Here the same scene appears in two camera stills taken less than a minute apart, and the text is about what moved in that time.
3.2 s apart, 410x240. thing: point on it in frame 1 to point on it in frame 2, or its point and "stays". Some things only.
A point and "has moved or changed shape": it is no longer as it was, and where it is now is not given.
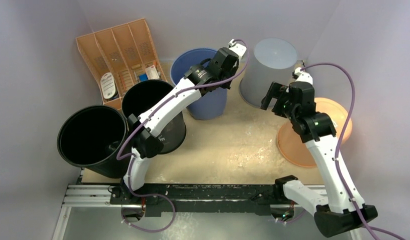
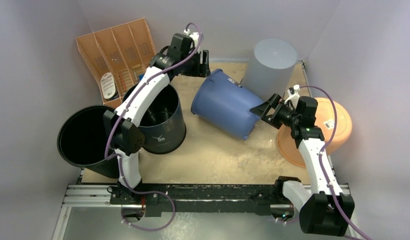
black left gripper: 226,85 to 201,70
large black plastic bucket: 90,137 stays
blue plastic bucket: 211,105 has moved or changed shape
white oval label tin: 109,86 stays
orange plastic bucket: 290,142 stays
